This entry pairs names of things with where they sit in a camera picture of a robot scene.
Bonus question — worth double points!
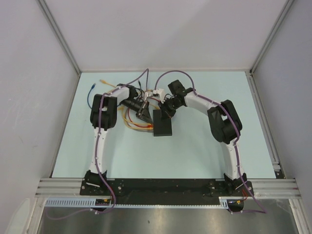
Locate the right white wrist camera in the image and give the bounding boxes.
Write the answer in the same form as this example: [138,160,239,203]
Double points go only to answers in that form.
[153,89,166,103]

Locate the left aluminium corner post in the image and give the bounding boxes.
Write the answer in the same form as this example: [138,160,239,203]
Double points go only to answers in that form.
[36,0,81,76]

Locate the black network switch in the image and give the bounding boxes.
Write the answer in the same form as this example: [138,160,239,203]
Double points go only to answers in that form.
[153,110,173,137]

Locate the right aluminium side rail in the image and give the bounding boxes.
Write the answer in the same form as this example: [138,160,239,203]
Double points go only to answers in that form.
[245,71,285,179]

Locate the white slotted cable duct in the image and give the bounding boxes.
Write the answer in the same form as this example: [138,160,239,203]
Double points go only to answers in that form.
[45,197,228,209]

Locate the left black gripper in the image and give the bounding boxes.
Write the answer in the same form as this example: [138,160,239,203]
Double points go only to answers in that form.
[120,98,153,124]

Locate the aluminium corner post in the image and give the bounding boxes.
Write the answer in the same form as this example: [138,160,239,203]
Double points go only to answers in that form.
[36,0,81,76]
[249,0,296,75]

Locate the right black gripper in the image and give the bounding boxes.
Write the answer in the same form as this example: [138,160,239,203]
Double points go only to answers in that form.
[158,97,182,121]

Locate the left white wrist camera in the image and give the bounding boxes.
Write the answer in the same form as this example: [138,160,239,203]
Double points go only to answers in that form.
[143,90,154,101]

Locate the right aluminium corner post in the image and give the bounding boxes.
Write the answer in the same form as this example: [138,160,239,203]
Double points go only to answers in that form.
[249,0,296,75]

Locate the yellow ethernet cable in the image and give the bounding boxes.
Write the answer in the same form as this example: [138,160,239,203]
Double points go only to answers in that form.
[123,104,159,129]
[99,79,120,88]
[123,109,155,134]

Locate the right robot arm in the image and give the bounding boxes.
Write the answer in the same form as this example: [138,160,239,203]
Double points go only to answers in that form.
[152,80,247,195]

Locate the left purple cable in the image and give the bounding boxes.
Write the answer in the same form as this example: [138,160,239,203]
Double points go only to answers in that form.
[46,68,150,219]

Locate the blue ethernet cable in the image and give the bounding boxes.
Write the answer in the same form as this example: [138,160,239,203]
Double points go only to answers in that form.
[87,83,122,109]

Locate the grey ethernet cable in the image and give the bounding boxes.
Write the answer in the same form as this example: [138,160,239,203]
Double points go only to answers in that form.
[131,126,154,134]

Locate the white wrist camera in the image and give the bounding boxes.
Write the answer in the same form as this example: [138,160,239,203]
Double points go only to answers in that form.
[143,90,154,101]
[153,89,166,103]

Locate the black ethernet cable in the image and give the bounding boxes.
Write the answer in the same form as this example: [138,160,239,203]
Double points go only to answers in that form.
[133,80,147,102]

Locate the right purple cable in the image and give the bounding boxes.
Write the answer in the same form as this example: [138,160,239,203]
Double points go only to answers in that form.
[155,70,268,215]

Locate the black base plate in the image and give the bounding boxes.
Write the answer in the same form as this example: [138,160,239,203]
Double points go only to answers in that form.
[80,177,254,205]

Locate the purple cable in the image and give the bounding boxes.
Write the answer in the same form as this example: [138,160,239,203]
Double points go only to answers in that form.
[46,68,150,219]
[155,70,268,215]

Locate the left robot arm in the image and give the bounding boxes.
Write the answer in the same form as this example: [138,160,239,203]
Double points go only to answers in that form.
[80,84,153,195]

